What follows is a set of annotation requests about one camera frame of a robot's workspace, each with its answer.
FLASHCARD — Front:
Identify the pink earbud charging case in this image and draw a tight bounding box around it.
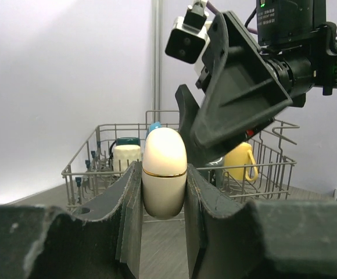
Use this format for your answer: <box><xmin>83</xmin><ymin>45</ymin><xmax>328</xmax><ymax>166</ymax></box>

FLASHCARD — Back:
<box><xmin>142</xmin><ymin>127</ymin><xmax>188</xmax><ymax>220</ymax></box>

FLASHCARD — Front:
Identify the grey corner frame post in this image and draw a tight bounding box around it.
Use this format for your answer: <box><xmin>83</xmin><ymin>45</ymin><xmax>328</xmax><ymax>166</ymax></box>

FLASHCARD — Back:
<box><xmin>152</xmin><ymin>1</ymin><xmax>162</xmax><ymax>122</ymax></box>

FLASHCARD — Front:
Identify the blue polka dot plate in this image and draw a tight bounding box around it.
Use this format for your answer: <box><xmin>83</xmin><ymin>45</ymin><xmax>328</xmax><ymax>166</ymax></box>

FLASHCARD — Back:
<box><xmin>145</xmin><ymin>121</ymin><xmax>162</xmax><ymax>138</ymax></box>

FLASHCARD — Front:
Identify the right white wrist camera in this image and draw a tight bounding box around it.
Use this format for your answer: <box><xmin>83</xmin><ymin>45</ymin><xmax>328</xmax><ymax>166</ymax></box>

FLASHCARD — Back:
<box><xmin>164</xmin><ymin>1</ymin><xmax>212</xmax><ymax>76</ymax></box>

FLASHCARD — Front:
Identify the grey green mug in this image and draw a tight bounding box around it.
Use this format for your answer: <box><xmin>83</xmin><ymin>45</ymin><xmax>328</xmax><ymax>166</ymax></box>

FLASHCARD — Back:
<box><xmin>203</xmin><ymin>157</ymin><xmax>224</xmax><ymax>188</ymax></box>

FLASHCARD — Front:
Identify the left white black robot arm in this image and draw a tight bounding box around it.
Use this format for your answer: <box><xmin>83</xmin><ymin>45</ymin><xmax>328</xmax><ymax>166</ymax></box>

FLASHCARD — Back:
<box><xmin>40</xmin><ymin>163</ymin><xmax>337</xmax><ymax>278</ymax></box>

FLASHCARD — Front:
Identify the dark teal mug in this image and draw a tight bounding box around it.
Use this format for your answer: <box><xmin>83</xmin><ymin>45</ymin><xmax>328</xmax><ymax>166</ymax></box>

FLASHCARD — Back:
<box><xmin>109</xmin><ymin>137</ymin><xmax>141</xmax><ymax>159</ymax></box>

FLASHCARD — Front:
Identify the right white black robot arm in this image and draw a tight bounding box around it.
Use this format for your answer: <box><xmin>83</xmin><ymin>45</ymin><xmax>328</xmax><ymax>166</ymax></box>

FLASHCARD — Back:
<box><xmin>175</xmin><ymin>1</ymin><xmax>337</xmax><ymax>167</ymax></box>

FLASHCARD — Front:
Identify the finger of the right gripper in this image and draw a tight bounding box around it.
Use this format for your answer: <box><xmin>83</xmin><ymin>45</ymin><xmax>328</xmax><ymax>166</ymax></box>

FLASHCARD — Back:
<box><xmin>175</xmin><ymin>84</ymin><xmax>235</xmax><ymax>164</ymax></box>

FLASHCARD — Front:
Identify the cream mug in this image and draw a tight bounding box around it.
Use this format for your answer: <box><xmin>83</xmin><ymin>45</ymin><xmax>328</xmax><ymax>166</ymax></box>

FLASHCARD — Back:
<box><xmin>113</xmin><ymin>145</ymin><xmax>142</xmax><ymax>173</ymax></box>

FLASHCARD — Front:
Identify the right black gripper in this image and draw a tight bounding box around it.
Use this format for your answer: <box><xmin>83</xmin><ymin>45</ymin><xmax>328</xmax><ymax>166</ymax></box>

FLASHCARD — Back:
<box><xmin>191</xmin><ymin>11</ymin><xmax>313</xmax><ymax>148</ymax></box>

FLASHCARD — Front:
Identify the yellow mug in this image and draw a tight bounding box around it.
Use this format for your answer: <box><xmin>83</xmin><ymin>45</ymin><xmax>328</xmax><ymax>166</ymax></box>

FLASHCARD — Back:
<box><xmin>224</xmin><ymin>142</ymin><xmax>259</xmax><ymax>182</ymax></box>

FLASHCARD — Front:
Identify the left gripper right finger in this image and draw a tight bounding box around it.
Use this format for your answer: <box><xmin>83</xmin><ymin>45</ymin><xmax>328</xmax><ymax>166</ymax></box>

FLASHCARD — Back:
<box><xmin>184</xmin><ymin>165</ymin><xmax>261</xmax><ymax>278</ymax></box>

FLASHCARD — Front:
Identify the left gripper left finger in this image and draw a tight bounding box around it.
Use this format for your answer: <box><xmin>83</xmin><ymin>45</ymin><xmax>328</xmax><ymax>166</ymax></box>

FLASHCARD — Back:
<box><xmin>45</xmin><ymin>162</ymin><xmax>142</xmax><ymax>278</ymax></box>

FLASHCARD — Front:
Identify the grey wire dish rack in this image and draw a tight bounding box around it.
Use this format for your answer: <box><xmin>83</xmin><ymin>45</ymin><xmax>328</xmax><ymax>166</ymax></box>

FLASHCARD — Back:
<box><xmin>61</xmin><ymin>110</ymin><xmax>299</xmax><ymax>211</ymax></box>

